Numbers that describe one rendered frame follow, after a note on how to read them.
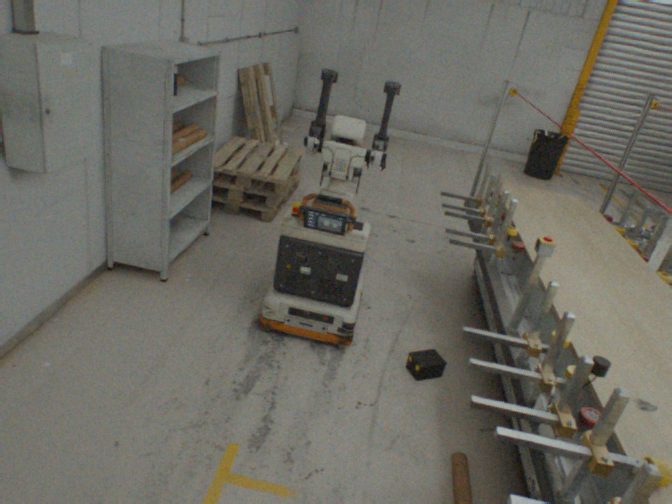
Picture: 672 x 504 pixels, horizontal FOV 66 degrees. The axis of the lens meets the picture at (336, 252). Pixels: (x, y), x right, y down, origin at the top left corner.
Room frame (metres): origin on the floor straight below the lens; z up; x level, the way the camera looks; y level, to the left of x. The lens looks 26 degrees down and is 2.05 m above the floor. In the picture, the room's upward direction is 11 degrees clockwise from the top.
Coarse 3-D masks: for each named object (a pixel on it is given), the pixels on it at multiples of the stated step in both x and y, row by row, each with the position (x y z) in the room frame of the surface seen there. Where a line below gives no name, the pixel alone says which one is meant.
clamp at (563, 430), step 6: (558, 402) 1.54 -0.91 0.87; (558, 408) 1.50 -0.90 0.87; (558, 414) 1.47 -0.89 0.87; (564, 414) 1.47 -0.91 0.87; (570, 414) 1.48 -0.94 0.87; (564, 420) 1.44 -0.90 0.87; (558, 426) 1.44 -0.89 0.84; (564, 426) 1.41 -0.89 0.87; (570, 426) 1.41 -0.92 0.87; (558, 432) 1.42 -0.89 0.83; (564, 432) 1.41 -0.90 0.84; (570, 432) 1.41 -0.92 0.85; (570, 438) 1.41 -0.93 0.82
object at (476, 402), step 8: (472, 400) 1.47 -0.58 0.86; (480, 400) 1.47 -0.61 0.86; (488, 400) 1.48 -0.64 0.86; (480, 408) 1.46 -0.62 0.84; (488, 408) 1.46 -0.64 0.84; (496, 408) 1.46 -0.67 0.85; (504, 408) 1.46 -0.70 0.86; (512, 408) 1.46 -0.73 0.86; (520, 408) 1.47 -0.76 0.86; (528, 408) 1.48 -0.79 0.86; (512, 416) 1.46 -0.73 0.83; (520, 416) 1.45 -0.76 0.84; (528, 416) 1.45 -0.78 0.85; (536, 416) 1.45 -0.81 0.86; (544, 416) 1.45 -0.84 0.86; (552, 416) 1.46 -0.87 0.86; (552, 424) 1.45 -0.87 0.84; (576, 424) 1.45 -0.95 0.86; (584, 432) 1.44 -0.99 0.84
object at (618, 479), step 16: (496, 208) 4.15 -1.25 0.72; (512, 240) 3.43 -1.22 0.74; (480, 272) 4.02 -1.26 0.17; (528, 272) 2.90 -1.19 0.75; (480, 288) 3.82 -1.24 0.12; (528, 304) 2.70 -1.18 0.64; (544, 336) 2.33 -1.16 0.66; (496, 352) 2.92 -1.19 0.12; (560, 368) 2.04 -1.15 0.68; (512, 400) 2.39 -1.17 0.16; (576, 400) 1.79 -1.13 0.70; (592, 400) 1.69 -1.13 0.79; (576, 416) 1.74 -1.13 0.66; (576, 432) 1.69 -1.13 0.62; (608, 448) 1.47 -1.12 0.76; (528, 464) 1.93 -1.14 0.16; (608, 480) 1.39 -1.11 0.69; (624, 480) 1.32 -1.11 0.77; (528, 496) 1.84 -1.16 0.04; (608, 496) 1.35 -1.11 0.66
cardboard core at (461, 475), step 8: (456, 456) 1.98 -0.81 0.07; (464, 456) 1.98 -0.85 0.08; (456, 464) 1.93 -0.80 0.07; (464, 464) 1.93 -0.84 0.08; (456, 472) 1.88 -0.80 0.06; (464, 472) 1.88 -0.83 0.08; (456, 480) 1.83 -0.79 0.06; (464, 480) 1.83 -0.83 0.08; (456, 488) 1.79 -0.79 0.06; (464, 488) 1.78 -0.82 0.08; (456, 496) 1.75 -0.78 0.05; (464, 496) 1.73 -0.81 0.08
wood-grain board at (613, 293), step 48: (528, 192) 4.16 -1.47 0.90; (528, 240) 3.06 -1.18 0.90; (576, 240) 3.23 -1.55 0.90; (624, 240) 3.42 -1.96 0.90; (576, 288) 2.48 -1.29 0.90; (624, 288) 2.61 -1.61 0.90; (576, 336) 1.98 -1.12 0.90; (624, 336) 2.07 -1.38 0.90; (624, 384) 1.69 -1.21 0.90; (624, 432) 1.40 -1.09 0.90
